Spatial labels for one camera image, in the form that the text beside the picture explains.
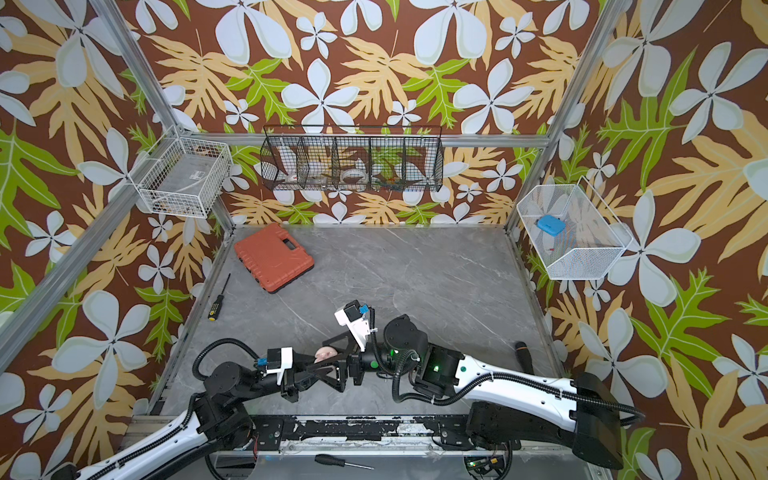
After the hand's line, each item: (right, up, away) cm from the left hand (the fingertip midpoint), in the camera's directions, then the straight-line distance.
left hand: (330, 360), depth 64 cm
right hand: (-2, +2, -6) cm, 7 cm away
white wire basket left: (-47, +46, +21) cm, 69 cm away
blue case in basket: (+61, +32, +21) cm, 72 cm away
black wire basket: (+2, +55, +32) cm, 64 cm away
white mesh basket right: (+64, +29, +17) cm, 72 cm away
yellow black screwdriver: (-43, +5, +31) cm, 54 cm away
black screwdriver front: (-2, -26, +7) cm, 27 cm away
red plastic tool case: (-28, +22, +43) cm, 56 cm away
